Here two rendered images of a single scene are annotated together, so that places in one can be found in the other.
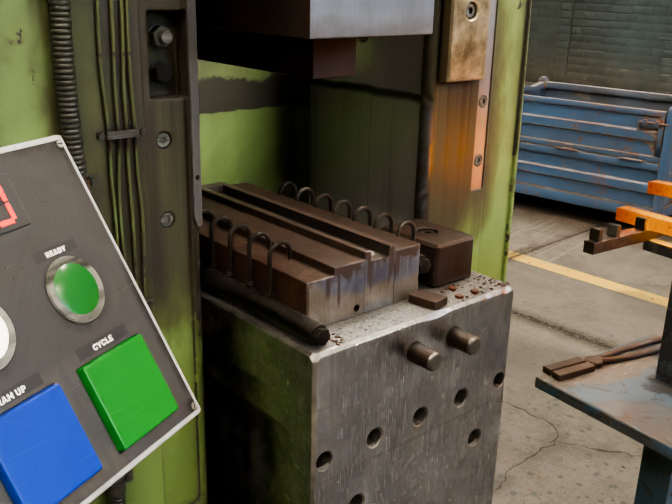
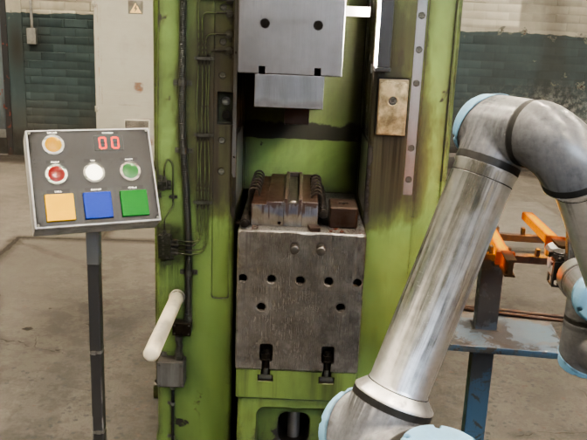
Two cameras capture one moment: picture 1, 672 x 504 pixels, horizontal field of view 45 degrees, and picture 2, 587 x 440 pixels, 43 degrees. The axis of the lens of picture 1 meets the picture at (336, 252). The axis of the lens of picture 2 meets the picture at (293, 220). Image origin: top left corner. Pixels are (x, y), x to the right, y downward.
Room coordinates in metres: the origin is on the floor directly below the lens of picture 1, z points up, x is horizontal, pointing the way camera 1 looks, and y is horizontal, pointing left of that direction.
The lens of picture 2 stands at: (-0.64, -1.51, 1.52)
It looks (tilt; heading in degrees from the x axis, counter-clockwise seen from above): 15 degrees down; 41
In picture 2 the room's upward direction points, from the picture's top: 2 degrees clockwise
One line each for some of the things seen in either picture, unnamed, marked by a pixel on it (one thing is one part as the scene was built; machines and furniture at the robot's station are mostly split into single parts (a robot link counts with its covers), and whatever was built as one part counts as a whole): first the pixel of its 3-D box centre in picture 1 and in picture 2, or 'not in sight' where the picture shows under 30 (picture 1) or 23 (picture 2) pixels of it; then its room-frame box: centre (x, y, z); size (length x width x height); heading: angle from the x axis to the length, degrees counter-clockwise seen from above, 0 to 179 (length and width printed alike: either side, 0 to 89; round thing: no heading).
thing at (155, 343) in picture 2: not in sight; (164, 324); (0.70, 0.16, 0.62); 0.44 x 0.05 x 0.05; 41
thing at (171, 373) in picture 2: not in sight; (171, 370); (0.84, 0.31, 0.36); 0.09 x 0.07 x 0.12; 131
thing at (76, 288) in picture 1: (76, 289); (130, 170); (0.62, 0.21, 1.09); 0.05 x 0.03 x 0.04; 131
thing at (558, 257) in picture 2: not in sight; (569, 271); (1.04, -0.89, 0.98); 0.12 x 0.08 x 0.09; 36
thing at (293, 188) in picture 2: (283, 216); (293, 186); (1.16, 0.08, 0.99); 0.42 x 0.05 x 0.01; 41
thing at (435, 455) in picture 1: (294, 387); (299, 273); (1.19, 0.06, 0.69); 0.56 x 0.38 x 0.45; 41
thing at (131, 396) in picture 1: (126, 391); (134, 202); (0.60, 0.17, 1.01); 0.07 x 0.05 x 0.07; 156
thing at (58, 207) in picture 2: not in sight; (59, 208); (0.42, 0.25, 1.01); 0.07 x 0.05 x 0.07; 156
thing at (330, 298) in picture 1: (270, 242); (286, 196); (1.15, 0.10, 0.96); 0.42 x 0.20 x 0.09; 41
